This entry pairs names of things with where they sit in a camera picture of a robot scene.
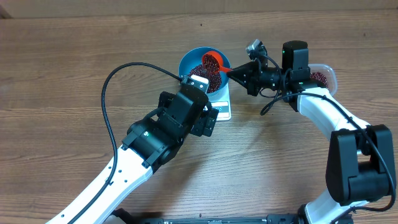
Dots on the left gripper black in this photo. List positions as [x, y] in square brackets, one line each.
[206, 123]

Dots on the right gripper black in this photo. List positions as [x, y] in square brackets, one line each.
[254, 78]

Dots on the orange measuring scoop blue handle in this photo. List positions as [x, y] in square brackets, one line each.
[213, 62]

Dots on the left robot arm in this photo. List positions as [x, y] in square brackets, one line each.
[149, 144]

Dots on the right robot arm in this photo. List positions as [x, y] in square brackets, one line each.
[360, 167]

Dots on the white digital kitchen scale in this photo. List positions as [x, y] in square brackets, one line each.
[220, 100]

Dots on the red beans in bowl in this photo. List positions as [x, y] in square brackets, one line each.
[214, 78]

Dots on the teal plastic bowl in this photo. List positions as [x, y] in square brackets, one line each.
[193, 58]

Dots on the red beans in container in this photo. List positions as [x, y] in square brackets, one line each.
[318, 76]

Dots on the clear plastic bean container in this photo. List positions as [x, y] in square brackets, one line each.
[329, 73]

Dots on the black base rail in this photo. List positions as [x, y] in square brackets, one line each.
[270, 219]

